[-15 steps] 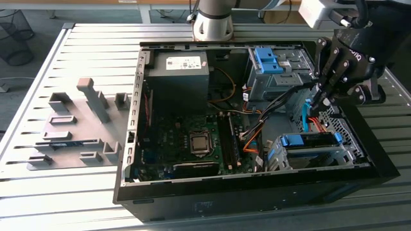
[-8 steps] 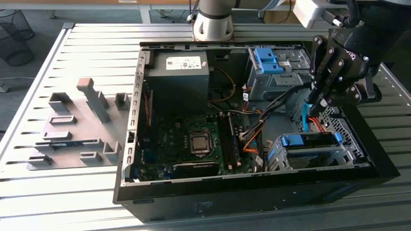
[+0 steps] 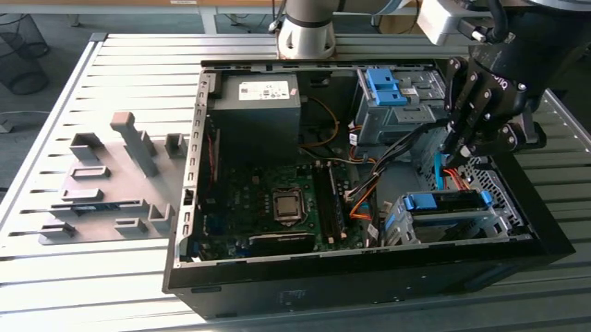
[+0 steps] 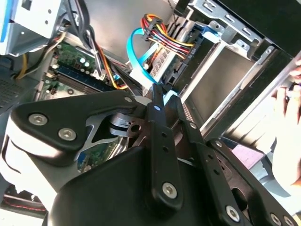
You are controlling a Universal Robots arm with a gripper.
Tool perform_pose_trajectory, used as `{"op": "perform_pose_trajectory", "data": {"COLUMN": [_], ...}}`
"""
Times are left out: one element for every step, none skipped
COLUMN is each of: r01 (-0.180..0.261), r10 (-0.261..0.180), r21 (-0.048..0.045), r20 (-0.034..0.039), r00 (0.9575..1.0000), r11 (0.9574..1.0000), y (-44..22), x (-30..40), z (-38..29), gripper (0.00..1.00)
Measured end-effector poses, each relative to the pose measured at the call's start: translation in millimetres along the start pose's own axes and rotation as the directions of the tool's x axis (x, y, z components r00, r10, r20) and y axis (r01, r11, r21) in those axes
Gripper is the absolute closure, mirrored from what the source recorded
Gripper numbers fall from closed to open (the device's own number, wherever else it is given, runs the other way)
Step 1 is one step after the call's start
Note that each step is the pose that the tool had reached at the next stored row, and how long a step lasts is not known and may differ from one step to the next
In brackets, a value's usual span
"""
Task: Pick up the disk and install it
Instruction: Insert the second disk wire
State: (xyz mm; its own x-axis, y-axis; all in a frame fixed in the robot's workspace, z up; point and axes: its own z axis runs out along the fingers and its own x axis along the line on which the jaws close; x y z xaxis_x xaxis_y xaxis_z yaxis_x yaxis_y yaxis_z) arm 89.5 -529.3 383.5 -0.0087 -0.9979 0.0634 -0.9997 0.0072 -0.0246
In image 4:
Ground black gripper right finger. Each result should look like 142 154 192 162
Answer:
167 95 300 226

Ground blue SATA wire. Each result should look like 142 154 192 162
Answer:
127 27 165 89

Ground person's hand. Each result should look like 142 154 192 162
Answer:
270 58 301 189

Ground hard disk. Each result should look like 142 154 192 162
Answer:
145 24 223 105

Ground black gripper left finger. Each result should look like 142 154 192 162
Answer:
10 83 184 212

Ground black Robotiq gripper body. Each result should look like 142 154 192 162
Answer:
43 145 225 226

